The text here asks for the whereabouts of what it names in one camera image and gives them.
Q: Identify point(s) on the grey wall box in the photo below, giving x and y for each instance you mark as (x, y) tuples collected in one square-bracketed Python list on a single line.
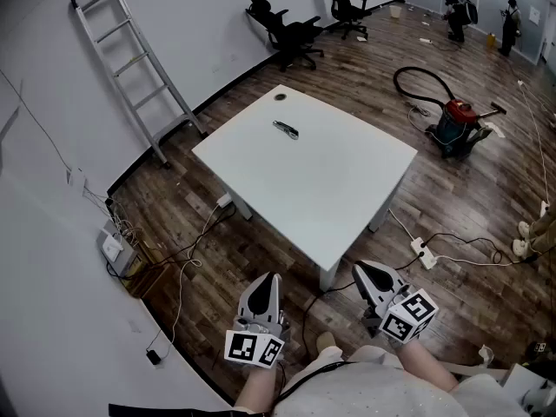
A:
[(126, 259)]

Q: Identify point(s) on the beige waste bin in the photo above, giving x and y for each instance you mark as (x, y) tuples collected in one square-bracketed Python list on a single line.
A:
[(395, 11)]

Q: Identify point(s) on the grey aluminium ladder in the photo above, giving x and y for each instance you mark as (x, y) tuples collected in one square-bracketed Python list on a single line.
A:
[(116, 78)]

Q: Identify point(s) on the black office chair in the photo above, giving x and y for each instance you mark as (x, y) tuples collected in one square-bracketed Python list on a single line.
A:
[(295, 33), (343, 9)]

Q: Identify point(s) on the white power strip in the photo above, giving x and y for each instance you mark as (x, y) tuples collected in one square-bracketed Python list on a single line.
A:
[(544, 210), (223, 201), (423, 252)]

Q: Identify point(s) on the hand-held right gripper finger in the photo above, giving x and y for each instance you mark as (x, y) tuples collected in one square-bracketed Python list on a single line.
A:
[(366, 293), (393, 291)]

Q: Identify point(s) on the person's right forearm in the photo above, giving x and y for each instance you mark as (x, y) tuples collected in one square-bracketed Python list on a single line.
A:
[(421, 363)]

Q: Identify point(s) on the person's white shirt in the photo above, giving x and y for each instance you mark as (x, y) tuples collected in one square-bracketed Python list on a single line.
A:
[(369, 389)]

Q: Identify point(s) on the white wall socket plate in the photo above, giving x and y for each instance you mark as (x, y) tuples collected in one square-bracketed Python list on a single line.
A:
[(77, 180)]

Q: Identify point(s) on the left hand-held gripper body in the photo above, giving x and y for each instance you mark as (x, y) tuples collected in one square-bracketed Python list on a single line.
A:
[(254, 348)]

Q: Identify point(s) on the white table leg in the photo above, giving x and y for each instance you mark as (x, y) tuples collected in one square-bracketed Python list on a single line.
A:
[(379, 222), (328, 276), (242, 207)]

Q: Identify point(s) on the black power adapter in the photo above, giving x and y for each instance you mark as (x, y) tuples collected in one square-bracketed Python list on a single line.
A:
[(154, 358)]

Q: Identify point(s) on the white paper sheet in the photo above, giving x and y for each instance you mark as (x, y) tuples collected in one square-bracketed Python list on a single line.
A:
[(534, 15)]

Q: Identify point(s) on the small metal tool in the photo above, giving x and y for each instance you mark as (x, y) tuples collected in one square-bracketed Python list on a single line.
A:
[(286, 129)]

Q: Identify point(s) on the person's left forearm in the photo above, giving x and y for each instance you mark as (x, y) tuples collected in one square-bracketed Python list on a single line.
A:
[(256, 389)]

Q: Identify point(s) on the white router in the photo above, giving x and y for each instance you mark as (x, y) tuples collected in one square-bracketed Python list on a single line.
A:
[(110, 246)]

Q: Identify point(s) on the black chair armrest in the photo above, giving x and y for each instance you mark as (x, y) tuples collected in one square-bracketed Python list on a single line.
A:
[(174, 411)]

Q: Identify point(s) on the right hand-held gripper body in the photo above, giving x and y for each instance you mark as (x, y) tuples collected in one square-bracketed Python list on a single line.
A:
[(406, 319)]

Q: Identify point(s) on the brown wooden box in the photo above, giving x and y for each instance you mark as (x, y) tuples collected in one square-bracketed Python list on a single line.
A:
[(145, 280)]

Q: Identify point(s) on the person's beige shoe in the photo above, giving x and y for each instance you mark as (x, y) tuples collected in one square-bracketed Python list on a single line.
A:
[(326, 341)]

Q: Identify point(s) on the red and green vacuum cleaner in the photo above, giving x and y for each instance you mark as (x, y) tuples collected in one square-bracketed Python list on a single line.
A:
[(454, 120)]

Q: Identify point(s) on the yellow bottle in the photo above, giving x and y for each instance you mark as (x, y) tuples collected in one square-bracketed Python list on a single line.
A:
[(491, 41)]

